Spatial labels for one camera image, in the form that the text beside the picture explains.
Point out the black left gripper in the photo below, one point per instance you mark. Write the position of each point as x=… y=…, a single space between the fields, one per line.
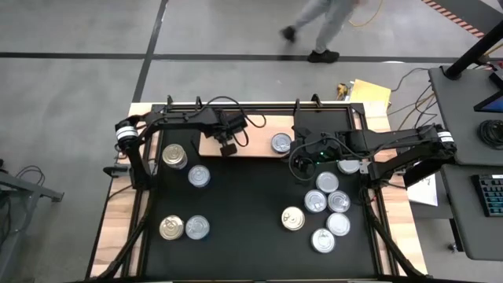
x=230 y=122

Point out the black stand base bar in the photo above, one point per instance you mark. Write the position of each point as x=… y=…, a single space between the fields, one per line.
x=422 y=173

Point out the silver can blue barcode label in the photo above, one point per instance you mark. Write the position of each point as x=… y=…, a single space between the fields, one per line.
x=199 y=175

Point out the yellow paper pad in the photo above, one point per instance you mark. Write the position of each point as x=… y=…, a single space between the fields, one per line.
x=371 y=92

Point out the silver can white green label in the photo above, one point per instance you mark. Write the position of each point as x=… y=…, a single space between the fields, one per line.
x=327 y=182
x=338 y=224

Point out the silver can green red label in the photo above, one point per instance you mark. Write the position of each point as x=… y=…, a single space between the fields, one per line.
x=348 y=167

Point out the black side clamp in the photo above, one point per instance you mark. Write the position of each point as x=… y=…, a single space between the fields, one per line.
x=116 y=170

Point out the black table clamp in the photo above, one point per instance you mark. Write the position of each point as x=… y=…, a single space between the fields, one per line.
x=315 y=100
x=169 y=102

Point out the light wooden shelf board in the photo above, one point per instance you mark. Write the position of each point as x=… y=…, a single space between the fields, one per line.
x=259 y=133

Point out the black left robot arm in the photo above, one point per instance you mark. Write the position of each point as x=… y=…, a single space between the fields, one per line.
x=181 y=119

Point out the yellow plug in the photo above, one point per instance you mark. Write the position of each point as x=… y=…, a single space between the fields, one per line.
x=342 y=91

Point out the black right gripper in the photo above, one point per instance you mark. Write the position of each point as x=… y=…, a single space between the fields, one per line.
x=322 y=145

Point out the tablet screen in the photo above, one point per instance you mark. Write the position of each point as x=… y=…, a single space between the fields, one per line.
x=493 y=104

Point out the silver can green blue label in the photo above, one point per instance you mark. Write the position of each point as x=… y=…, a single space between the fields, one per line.
x=315 y=201

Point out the grey desk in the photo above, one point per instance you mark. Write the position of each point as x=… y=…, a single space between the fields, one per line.
x=456 y=118
x=460 y=220

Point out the silver can blue white label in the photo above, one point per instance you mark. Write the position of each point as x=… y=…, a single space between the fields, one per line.
x=323 y=240

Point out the desk caster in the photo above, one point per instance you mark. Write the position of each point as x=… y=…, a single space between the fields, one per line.
x=454 y=247

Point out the person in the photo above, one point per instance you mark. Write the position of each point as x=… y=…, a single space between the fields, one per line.
x=326 y=23

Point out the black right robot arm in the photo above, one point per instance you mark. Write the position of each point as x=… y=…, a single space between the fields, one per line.
x=393 y=141

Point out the black pole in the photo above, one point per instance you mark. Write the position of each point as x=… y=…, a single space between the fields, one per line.
x=471 y=53

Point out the grey metal stand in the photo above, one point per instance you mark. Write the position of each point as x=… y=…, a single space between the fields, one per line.
x=31 y=188

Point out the black table mat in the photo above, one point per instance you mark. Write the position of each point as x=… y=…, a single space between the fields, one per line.
x=243 y=236

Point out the hazard striped floor mat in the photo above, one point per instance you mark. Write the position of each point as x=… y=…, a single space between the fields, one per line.
x=471 y=12

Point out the black frame wooden shelf rack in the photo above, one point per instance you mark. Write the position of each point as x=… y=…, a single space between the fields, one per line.
x=198 y=105

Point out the white paper sheet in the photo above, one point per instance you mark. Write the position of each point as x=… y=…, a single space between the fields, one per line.
x=426 y=192

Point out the black keyboard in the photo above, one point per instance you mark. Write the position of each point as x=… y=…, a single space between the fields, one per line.
x=491 y=194

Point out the teal label seafood can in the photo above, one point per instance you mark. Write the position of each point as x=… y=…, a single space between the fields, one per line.
x=197 y=227

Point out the silver can dark blue label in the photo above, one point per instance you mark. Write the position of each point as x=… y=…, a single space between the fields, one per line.
x=281 y=142

